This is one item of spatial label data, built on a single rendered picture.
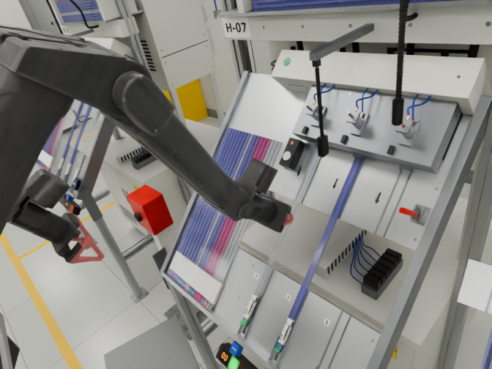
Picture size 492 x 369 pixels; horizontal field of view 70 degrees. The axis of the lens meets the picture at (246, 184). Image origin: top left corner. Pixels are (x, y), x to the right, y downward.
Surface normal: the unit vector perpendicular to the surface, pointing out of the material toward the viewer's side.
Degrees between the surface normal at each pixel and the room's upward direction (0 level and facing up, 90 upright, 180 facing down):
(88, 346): 0
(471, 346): 0
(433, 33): 90
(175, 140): 104
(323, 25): 90
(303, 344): 43
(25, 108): 112
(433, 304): 0
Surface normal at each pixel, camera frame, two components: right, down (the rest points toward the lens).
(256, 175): -0.39, -0.21
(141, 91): 0.78, 0.44
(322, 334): -0.62, -0.26
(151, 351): -0.18, -0.82
